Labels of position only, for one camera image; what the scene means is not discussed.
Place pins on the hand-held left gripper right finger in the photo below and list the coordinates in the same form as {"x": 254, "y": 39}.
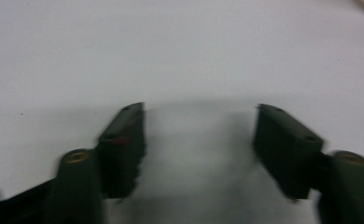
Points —
{"x": 289, "y": 152}

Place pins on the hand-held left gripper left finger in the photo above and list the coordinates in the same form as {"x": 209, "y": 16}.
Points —
{"x": 121, "y": 155}

